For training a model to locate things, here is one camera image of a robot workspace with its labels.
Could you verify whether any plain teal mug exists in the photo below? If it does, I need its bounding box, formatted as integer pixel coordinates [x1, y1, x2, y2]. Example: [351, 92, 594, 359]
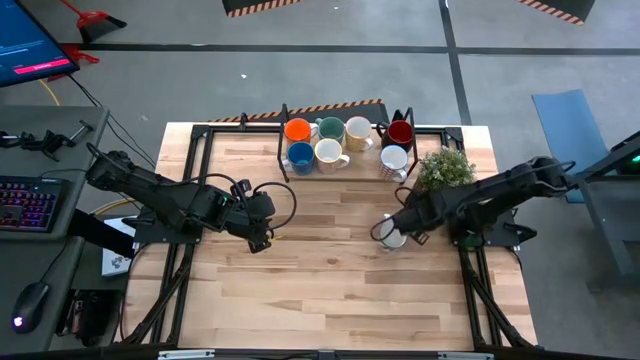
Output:
[314, 116, 347, 146]

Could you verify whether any white mug blue leaf pattern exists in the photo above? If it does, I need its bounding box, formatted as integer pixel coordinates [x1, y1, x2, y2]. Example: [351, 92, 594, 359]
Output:
[377, 213, 409, 251]

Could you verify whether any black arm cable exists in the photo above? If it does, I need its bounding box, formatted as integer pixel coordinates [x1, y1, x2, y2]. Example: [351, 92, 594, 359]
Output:
[199, 172, 299, 232]
[368, 185, 419, 243]

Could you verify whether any black monitor cable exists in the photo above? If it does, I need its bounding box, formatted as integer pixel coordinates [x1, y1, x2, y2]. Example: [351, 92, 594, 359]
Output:
[67, 74, 156, 169]

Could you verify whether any plain orange mug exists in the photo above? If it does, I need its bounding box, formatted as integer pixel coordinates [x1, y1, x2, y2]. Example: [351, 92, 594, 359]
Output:
[283, 117, 320, 149]

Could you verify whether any computer monitor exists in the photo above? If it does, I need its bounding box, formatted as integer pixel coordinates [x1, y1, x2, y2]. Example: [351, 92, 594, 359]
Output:
[0, 0, 81, 89]

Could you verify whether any black clamp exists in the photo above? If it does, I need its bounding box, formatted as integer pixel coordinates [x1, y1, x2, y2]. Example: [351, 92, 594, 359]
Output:
[0, 119, 95, 162]

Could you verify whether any yellow dotted mug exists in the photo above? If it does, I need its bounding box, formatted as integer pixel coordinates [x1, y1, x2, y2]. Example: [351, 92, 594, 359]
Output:
[344, 115, 376, 153]

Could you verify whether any black box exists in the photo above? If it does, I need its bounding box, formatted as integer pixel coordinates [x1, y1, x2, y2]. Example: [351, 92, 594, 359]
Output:
[54, 287, 124, 347]

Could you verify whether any black table frame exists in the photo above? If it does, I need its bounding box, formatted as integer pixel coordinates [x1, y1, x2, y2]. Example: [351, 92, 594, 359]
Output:
[114, 119, 539, 360]

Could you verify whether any yellow cable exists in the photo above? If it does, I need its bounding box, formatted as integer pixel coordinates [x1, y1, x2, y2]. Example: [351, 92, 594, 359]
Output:
[38, 78, 126, 217]

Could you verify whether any black hazard striped ramp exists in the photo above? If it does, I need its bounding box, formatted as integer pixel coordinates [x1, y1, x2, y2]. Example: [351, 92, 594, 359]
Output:
[207, 98, 391, 125]
[514, 0, 597, 27]
[221, 0, 306, 19]

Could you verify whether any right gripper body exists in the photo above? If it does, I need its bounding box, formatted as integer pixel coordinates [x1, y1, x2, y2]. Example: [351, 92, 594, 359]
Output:
[399, 192, 454, 235]

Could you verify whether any wooden shelf black frame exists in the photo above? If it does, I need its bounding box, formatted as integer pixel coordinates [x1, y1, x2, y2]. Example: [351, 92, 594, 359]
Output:
[277, 103, 421, 185]

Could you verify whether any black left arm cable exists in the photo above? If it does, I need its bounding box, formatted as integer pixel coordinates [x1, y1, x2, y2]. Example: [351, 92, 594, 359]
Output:
[199, 172, 299, 232]

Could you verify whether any backlit black keyboard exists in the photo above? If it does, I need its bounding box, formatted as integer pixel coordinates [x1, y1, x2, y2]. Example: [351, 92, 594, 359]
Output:
[0, 175, 71, 234]

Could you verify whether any dark grey cart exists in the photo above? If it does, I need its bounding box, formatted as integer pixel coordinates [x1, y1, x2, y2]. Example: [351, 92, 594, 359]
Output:
[564, 130, 640, 291]

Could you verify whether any red lattice pattern mug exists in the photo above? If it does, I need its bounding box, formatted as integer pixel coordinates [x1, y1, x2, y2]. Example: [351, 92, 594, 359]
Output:
[378, 144, 410, 184]

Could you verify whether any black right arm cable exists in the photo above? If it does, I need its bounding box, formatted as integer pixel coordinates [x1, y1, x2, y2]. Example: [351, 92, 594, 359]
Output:
[368, 185, 419, 243]

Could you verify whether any red plastic tool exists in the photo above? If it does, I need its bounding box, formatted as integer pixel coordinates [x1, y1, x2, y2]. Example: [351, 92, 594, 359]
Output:
[47, 43, 101, 81]

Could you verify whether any white booklet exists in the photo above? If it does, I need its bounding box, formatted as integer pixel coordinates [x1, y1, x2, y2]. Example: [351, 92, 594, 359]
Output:
[101, 215, 139, 278]

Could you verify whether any grey metal bracket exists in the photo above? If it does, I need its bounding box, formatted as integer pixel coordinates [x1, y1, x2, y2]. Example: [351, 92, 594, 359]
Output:
[157, 349, 217, 360]
[437, 351, 496, 360]

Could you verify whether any red dustpan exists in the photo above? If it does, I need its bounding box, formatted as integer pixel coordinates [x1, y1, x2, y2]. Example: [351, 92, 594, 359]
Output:
[59, 0, 129, 44]

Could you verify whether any black computer mouse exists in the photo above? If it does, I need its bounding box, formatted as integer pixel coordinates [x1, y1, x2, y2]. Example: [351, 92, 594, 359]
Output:
[10, 282, 50, 335]

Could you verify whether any plain blue mug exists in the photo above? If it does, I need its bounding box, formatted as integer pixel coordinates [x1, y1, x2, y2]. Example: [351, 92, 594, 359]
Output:
[282, 141, 317, 177]

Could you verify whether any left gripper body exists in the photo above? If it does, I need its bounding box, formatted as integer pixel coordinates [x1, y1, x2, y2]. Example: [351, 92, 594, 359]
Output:
[232, 191, 277, 240]

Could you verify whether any potted plant striped pot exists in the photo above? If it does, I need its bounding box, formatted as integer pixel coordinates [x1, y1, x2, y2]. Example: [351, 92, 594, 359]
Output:
[414, 145, 477, 194]

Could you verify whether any white mug orange floral pattern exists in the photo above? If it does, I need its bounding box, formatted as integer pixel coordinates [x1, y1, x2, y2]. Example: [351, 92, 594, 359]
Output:
[313, 138, 351, 175]

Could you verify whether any blue floor mat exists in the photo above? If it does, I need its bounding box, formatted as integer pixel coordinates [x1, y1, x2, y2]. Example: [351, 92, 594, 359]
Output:
[530, 88, 614, 204]

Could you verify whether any grey desk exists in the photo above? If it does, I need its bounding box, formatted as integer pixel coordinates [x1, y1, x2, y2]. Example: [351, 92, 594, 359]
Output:
[0, 104, 111, 354]

